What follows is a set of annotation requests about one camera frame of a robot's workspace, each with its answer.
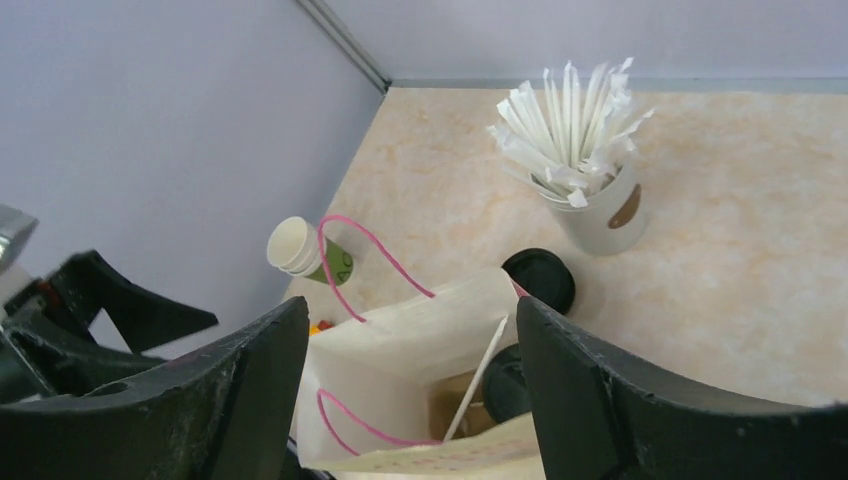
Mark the single white straw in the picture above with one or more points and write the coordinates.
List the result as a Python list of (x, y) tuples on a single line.
[(475, 381)]

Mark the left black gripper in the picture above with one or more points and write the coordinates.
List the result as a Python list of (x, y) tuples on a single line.
[(46, 345)]

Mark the black cup lid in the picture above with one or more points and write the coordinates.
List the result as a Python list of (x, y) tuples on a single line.
[(504, 391)]

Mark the brown carrier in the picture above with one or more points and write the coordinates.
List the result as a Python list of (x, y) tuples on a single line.
[(444, 401)]

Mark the cream pink paper bag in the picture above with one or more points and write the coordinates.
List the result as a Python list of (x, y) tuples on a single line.
[(362, 407)]

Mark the orange toy car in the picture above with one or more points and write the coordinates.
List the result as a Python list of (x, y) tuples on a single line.
[(320, 327)]

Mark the stack of paper cups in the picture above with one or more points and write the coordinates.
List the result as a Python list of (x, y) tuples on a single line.
[(296, 248)]

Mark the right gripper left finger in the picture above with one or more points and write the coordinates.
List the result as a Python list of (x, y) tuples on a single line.
[(223, 411)]

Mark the white cup holding straws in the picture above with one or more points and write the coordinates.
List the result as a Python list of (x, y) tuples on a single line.
[(613, 221)]

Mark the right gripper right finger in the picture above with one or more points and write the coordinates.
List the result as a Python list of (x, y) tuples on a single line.
[(601, 412)]

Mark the bundle of white straws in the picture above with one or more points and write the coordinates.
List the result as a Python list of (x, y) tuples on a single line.
[(572, 140)]

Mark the stack of black lids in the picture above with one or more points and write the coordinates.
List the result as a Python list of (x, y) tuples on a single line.
[(543, 275)]

